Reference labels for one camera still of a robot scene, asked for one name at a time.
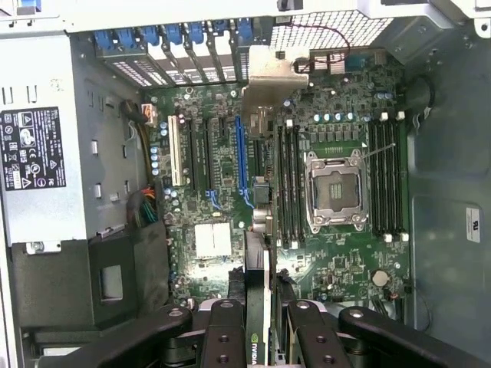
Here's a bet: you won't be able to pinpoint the thin red wire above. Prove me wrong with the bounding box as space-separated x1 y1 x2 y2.
290 21 352 74

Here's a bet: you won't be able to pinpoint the silver CPU socket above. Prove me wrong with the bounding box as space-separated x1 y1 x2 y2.
305 149 370 234

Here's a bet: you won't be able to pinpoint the black RAM slot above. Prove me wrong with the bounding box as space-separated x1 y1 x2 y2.
385 113 395 241
276 123 286 248
297 122 307 248
283 119 293 248
377 113 387 242
368 114 379 238
290 119 300 249
393 111 407 242

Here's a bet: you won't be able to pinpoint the blue expansion slot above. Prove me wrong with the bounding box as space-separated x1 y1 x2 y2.
234 113 250 199

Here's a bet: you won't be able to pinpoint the socket locking lever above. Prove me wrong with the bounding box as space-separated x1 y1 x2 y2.
360 142 397 159

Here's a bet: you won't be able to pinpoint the white expansion slot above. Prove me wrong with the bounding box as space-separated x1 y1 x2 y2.
167 113 182 188

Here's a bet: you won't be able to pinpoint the grey power supply unit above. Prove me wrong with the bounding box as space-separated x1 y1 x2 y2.
0 32 150 254

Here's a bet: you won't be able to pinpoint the open grey PC case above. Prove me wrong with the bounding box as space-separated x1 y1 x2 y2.
0 0 491 368

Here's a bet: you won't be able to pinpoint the black plastic shroud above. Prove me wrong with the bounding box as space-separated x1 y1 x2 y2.
11 222 170 338

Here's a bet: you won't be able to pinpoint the coloured power wire bundle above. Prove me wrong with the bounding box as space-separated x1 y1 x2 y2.
125 186 159 228

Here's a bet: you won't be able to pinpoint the green motherboard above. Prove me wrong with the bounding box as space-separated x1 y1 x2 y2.
143 48 411 330

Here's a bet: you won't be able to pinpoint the power wires with white plug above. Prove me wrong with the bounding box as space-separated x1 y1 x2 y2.
121 98 159 178

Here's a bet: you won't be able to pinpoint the white case label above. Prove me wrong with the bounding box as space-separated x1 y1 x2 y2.
466 206 481 243

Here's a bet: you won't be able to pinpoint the silver chipset heatsink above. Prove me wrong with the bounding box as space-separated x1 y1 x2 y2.
194 222 232 258

